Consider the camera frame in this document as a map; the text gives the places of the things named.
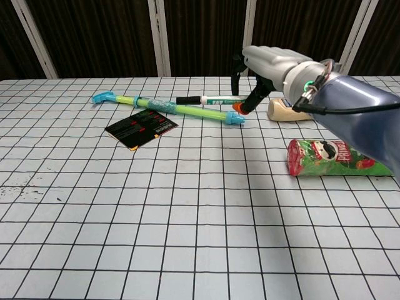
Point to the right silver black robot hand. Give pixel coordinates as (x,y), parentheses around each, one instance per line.
(272,61)

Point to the green white marker pen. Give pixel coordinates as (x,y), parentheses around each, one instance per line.
(218,100)

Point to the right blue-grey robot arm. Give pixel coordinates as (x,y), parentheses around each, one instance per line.
(359,109)

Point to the mayonnaise squeeze bottle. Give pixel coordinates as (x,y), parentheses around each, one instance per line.
(281,111)

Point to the green blue toy water pump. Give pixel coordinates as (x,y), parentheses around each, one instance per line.
(187,110)

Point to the green Pringles can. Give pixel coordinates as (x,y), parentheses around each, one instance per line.
(312,159)

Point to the black printed card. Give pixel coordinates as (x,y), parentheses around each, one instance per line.
(140,128)

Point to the white black checkered tablecloth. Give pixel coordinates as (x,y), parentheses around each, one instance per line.
(200,250)

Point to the white frame post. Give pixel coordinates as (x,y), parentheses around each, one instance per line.
(159,40)
(249,25)
(356,31)
(34,40)

